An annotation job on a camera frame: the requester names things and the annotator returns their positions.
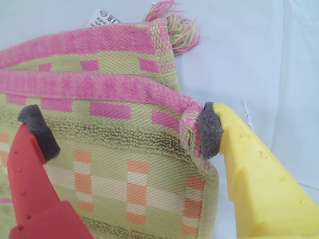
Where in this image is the white plastic table cover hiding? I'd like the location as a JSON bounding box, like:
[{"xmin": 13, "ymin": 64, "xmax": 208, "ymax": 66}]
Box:
[{"xmin": 0, "ymin": 0, "xmax": 319, "ymax": 239}]

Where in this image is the green towel with pink border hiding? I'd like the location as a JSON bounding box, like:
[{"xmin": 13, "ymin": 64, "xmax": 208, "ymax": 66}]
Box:
[{"xmin": 0, "ymin": 0, "xmax": 220, "ymax": 239}]

